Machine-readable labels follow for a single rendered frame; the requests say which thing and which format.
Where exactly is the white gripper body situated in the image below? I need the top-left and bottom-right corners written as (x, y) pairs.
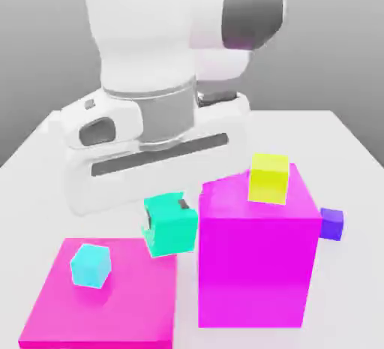
top-left (64, 93), bottom-right (252, 217)

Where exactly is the small teal cube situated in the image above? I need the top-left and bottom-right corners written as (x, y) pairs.
top-left (140, 191), bottom-right (200, 259)

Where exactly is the small cyan cube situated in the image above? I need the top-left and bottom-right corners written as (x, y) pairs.
top-left (69, 242), bottom-right (113, 290)

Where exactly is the small yellow cube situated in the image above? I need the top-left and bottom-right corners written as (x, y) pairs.
top-left (247, 152), bottom-right (290, 206)

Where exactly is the small purple cube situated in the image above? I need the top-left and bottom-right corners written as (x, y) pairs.
top-left (318, 207), bottom-right (345, 242)

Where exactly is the large tall magenta box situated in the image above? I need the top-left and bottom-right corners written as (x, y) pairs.
top-left (197, 162), bottom-right (324, 329)

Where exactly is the large flat pink box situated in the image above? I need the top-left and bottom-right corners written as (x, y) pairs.
top-left (17, 236), bottom-right (179, 349)

